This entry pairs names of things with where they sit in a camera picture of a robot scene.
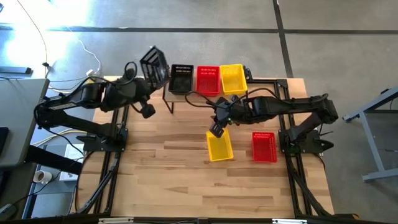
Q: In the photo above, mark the silver metal bracket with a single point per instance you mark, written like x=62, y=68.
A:
x=116, y=220
x=289, y=221

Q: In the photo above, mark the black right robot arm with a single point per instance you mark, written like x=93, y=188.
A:
x=286, y=105

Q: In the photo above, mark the white cup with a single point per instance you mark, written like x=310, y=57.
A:
x=43, y=177

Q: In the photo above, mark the black aluminium rig frame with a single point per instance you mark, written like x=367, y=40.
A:
x=281, y=84

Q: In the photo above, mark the black plastic slotted basket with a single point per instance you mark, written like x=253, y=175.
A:
x=181, y=82
x=155, y=71

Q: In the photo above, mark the black flat device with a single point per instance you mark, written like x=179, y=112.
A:
x=3, y=140

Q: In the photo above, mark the white rectangular box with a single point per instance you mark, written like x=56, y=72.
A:
x=73, y=155

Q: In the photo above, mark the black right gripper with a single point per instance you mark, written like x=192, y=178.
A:
x=231, y=110

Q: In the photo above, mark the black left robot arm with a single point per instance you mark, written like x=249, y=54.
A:
x=93, y=93

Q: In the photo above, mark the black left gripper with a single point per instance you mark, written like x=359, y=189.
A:
x=138, y=90

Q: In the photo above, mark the yellow plastic slotted basket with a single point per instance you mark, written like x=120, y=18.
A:
x=220, y=149
x=233, y=79

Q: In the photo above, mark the grey office desk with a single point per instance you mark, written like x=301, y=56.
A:
x=18, y=124

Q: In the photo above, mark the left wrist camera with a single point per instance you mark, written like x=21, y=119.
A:
x=148, y=111

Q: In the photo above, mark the black power strip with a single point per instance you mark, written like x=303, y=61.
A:
x=15, y=70

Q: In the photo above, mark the grey metal table frame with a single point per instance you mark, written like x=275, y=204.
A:
x=371, y=143

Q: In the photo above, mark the red plastic slotted basket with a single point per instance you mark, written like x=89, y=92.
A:
x=264, y=147
x=207, y=81

